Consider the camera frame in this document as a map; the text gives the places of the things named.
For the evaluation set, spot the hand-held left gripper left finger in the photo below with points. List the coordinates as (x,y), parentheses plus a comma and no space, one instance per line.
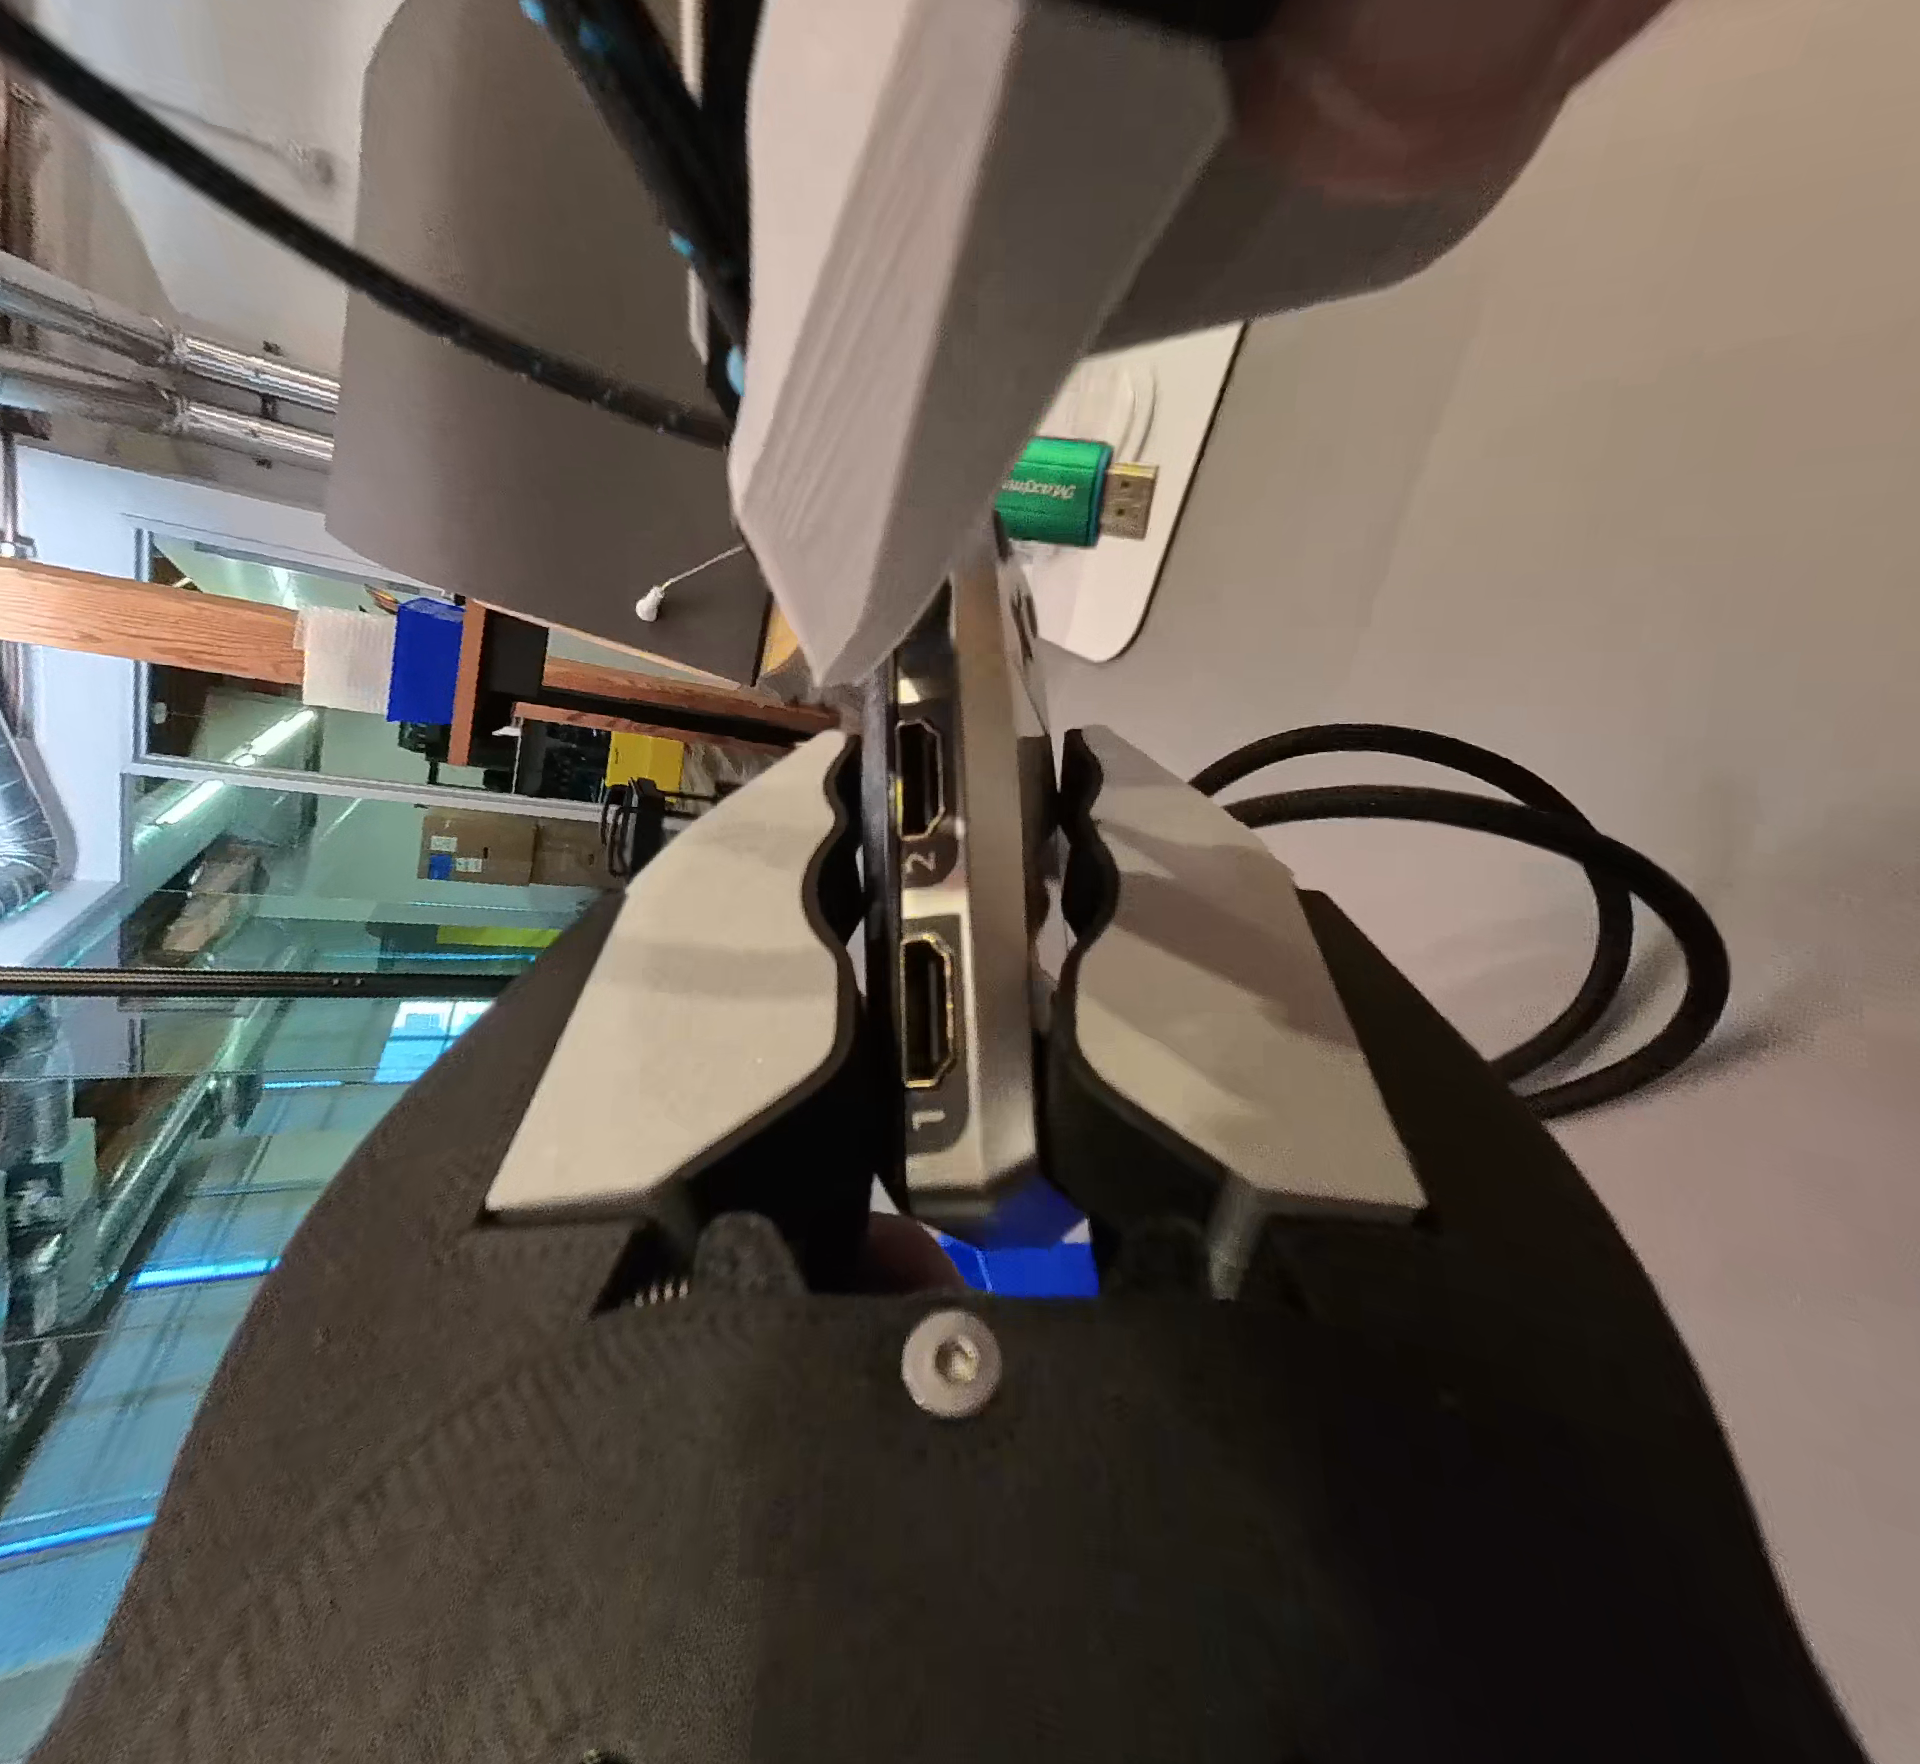
(678,1000)

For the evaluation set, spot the person's right hand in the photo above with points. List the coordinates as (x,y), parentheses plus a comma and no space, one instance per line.
(1425,22)

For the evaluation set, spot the silver pipes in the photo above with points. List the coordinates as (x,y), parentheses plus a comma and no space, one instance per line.
(229,372)

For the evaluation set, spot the silver flexible duct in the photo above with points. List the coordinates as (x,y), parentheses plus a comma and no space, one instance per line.
(31,818)

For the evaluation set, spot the yellow box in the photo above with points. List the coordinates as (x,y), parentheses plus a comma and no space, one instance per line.
(642,763)

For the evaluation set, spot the blue storage bin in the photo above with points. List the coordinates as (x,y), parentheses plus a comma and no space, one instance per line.
(1031,1258)

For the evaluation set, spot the cardboard box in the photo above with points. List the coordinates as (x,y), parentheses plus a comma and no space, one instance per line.
(479,841)

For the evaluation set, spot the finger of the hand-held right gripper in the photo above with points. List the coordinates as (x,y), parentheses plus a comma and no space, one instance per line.
(903,295)
(1229,263)

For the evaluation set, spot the black HDMI switch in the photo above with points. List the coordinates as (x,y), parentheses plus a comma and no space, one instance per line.
(972,898)

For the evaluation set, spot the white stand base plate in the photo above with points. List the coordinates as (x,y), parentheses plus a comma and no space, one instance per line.
(1186,411)

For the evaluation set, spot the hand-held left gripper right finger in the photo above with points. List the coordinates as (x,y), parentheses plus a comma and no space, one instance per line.
(1246,1025)

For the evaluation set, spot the blue box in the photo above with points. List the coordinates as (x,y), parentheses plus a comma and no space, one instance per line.
(423,660)

